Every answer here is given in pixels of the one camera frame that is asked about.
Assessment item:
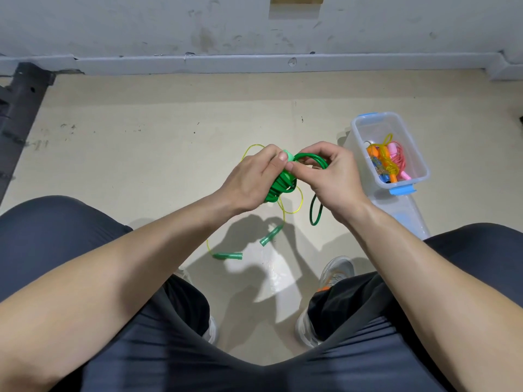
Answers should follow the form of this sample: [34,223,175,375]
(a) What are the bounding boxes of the black metal rack frame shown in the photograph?
[0,63,54,205]

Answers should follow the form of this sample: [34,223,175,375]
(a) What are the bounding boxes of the person's left forearm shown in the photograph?
[0,192,234,392]

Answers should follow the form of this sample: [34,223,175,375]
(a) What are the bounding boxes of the person's right hand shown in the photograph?
[286,142,372,227]

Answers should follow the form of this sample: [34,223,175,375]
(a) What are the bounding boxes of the black shorts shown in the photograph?
[0,195,523,392]

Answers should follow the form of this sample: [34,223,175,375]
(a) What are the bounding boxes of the grey left shoe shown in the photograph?
[175,269,219,346]

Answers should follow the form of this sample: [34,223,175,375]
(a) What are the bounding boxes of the clear plastic box lid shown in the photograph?
[378,192,431,241]

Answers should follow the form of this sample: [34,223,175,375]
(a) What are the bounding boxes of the person's right forearm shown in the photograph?
[345,201,523,392]

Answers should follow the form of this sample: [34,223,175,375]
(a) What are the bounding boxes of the grey right shoe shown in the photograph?
[296,256,357,350]

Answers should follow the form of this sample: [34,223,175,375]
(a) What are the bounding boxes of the orange handled yellow skipping rope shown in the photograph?
[366,133,402,185]

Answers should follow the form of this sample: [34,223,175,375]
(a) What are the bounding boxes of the green-handled dark green jump rope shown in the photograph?
[263,151,330,227]

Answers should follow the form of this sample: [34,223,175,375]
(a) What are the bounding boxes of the person's left hand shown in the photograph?
[216,144,292,217]

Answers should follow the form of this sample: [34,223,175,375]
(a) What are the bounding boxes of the pink skipping rope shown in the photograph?
[387,141,413,182]

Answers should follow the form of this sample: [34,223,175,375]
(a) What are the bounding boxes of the grey shoe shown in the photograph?
[175,269,219,346]
[296,256,357,350]

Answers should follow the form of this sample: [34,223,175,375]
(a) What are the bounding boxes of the pile of colourful jump ropes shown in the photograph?
[204,143,308,261]

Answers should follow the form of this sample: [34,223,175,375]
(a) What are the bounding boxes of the clear storage box blue latches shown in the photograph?
[342,112,431,197]

